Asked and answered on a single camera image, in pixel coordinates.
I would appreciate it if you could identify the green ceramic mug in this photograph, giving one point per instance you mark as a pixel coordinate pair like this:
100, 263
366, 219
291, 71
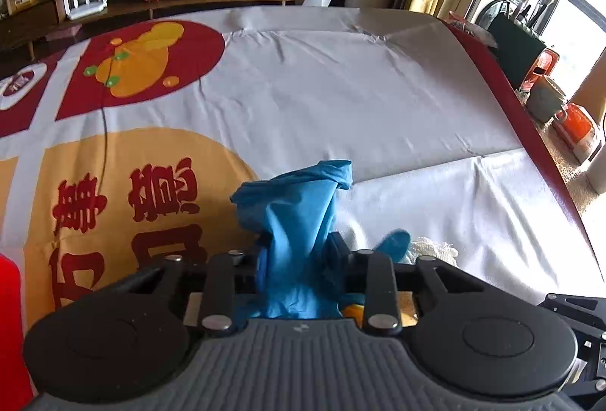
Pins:
545, 99

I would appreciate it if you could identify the printed white tablecloth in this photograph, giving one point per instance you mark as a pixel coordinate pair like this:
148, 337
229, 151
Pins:
130, 144

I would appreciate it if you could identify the blue rubber glove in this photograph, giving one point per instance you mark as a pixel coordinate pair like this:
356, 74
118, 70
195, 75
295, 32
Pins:
295, 212

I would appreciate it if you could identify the yellow rubber duck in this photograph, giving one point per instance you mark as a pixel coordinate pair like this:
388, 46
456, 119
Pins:
356, 312

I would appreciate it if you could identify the white gauze towel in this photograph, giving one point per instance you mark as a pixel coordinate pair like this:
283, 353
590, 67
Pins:
423, 246

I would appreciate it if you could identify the green orange utensil holder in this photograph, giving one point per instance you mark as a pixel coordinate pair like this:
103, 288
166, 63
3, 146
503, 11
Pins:
521, 55

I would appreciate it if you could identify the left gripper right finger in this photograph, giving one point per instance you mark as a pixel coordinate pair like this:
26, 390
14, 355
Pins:
371, 274

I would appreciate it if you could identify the red gift box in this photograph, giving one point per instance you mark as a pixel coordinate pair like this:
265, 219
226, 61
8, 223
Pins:
16, 390

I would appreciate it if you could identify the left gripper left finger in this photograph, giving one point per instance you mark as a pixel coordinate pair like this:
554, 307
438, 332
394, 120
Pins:
237, 272

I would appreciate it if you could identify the orange white jar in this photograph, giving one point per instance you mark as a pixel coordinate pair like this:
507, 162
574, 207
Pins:
579, 131

